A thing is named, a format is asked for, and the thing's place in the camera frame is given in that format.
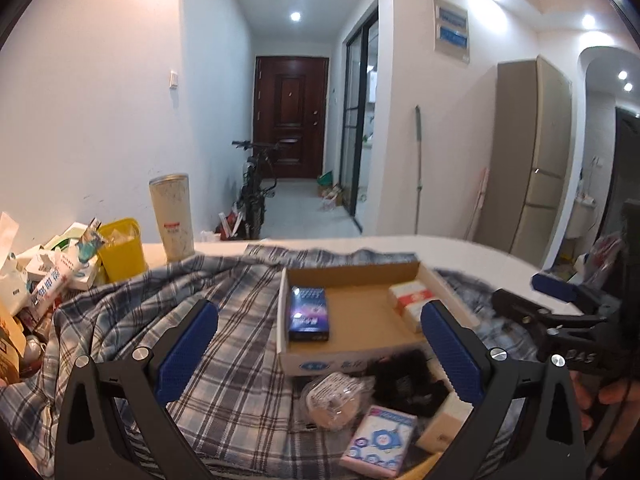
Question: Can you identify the beige tissue pack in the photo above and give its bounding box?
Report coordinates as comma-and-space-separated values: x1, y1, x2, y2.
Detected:
416, 391, 473, 454

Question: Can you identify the clear bagged white item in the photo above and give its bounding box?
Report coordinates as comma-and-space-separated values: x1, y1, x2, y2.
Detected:
300, 372, 375, 431

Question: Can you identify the person's right hand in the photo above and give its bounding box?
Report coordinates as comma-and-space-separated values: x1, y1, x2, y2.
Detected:
570, 372, 639, 479

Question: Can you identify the beige refrigerator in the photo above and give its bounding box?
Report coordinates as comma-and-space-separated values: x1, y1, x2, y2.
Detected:
474, 56, 572, 266

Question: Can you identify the pink broom stick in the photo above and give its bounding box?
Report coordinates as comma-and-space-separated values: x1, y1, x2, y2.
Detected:
465, 168, 489, 240

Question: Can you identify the brown cardboard piece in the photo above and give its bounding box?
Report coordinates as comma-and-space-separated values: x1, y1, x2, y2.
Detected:
397, 453, 442, 480

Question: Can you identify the red white cigarette pack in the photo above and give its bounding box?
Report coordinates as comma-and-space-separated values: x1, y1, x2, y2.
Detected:
388, 281, 436, 334

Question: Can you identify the black fuzzy pouch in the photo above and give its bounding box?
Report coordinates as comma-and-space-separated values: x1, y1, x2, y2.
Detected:
366, 350, 449, 418

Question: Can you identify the blue plaid shirt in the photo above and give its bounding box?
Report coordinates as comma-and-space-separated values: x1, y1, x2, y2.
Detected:
0, 242, 539, 480

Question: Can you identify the pink blue tissue pack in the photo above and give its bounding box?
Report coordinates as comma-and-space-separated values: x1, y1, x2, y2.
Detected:
340, 405, 418, 479

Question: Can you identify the shallow cardboard box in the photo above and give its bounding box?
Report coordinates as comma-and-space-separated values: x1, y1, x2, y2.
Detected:
277, 261, 480, 377

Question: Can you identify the yellow plastic cup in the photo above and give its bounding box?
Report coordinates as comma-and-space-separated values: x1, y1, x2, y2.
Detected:
98, 218, 146, 283

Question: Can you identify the toothpaste tube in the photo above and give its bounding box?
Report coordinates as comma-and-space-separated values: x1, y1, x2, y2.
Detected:
76, 218, 105, 264

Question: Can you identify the blue purple cigarette pack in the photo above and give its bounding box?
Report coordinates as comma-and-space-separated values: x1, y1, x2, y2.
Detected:
288, 286, 330, 341

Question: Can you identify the small white basket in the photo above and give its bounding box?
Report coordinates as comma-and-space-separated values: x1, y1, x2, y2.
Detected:
321, 193, 338, 210

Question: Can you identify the green dustpan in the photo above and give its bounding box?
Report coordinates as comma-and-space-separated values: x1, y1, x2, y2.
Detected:
317, 171, 333, 188

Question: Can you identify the white patterned tumbler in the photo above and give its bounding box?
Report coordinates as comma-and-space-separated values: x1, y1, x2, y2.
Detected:
149, 174, 195, 262

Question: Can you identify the black bicycle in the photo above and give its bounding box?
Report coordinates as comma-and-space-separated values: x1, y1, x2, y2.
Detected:
232, 141, 280, 240

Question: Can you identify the black framed glass door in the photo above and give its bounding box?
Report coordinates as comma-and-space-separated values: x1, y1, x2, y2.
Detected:
338, 6, 378, 231

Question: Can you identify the dark red entrance door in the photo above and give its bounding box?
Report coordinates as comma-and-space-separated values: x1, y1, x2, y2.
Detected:
253, 55, 329, 179

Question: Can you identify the wall electrical panel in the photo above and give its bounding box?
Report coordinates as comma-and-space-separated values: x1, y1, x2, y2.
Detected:
434, 0, 470, 64

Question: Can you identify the white light switch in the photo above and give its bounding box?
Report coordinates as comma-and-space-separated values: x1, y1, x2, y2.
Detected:
169, 70, 179, 89

